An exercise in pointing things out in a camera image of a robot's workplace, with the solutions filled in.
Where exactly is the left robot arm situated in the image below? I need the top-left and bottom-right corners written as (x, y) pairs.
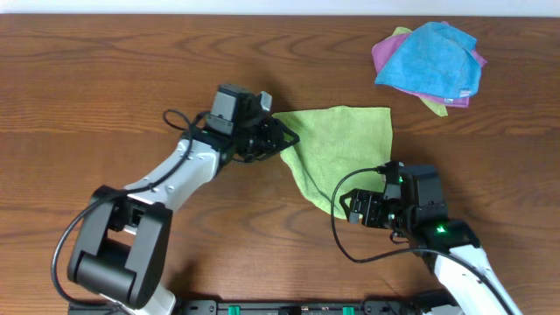
top-left (66, 84), bottom-right (299, 314)

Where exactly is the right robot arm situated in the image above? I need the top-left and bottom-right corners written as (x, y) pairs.
top-left (330, 161), bottom-right (520, 314)

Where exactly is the olive green bottom cloth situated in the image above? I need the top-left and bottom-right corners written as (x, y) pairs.
top-left (392, 26), bottom-right (448, 116)

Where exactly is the purple cloth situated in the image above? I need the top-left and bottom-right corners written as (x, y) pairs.
top-left (371, 20), bottom-right (487, 109)

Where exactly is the blue cloth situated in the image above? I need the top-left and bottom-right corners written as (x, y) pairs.
top-left (374, 21), bottom-right (483, 100)

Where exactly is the right black cable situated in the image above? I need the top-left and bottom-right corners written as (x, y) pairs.
top-left (330, 166), bottom-right (517, 315)

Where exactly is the black cable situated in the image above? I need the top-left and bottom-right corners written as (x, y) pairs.
top-left (330, 166), bottom-right (517, 315)
top-left (51, 108), bottom-right (211, 307)

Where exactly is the left black cable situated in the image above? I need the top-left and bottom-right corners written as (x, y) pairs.
top-left (51, 108), bottom-right (211, 307)

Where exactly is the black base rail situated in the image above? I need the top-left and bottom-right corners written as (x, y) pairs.
top-left (171, 300), bottom-right (464, 315)

